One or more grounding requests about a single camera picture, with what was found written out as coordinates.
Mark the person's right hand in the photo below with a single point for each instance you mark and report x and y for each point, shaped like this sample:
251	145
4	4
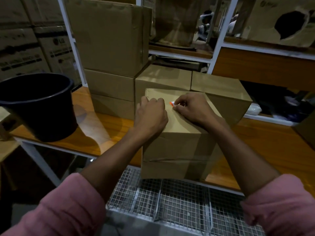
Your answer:
197	108

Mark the person's left hand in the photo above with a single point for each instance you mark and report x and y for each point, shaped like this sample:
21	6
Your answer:
151	117

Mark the orange white sticker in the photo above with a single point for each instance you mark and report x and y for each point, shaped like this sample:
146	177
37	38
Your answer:
171	103

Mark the black plastic bucket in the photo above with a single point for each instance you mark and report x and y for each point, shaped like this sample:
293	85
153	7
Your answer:
41	108

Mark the person's right forearm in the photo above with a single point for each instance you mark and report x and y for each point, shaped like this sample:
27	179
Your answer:
246	162

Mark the person's left forearm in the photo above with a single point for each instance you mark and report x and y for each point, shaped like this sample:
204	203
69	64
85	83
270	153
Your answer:
113	167

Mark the crumpled brown cardboard box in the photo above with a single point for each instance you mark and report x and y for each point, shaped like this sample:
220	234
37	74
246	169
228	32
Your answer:
177	22

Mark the Pico box with hole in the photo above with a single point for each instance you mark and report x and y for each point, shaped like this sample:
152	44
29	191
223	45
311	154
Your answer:
258	24

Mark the stack of large appliance cartons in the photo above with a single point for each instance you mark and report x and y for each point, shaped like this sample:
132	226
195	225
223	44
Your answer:
24	46

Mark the white plastic pack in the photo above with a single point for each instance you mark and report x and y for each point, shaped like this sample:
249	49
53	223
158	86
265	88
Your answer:
254	109

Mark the wooden drawer panel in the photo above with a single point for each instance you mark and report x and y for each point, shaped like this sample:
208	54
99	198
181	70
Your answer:
263	68

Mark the white metal shelf rack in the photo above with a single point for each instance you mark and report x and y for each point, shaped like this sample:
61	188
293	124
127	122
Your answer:
223	34

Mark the pink left shirt sleeve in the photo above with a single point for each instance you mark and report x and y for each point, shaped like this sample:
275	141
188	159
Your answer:
59	208

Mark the pink shirt sleeve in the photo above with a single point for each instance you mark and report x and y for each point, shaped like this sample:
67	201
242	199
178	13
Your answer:
59	208
283	206

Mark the pink right shirt sleeve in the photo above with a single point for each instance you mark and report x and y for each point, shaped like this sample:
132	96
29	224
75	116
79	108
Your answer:
283	206

